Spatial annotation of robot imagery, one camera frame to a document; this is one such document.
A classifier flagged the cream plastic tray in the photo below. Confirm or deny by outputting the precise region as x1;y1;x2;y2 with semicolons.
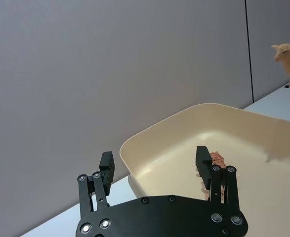
119;102;290;237

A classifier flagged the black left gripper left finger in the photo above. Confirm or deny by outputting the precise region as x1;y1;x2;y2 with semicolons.
77;151;117;213

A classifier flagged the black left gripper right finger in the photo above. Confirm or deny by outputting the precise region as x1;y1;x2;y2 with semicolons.
195;146;242;211

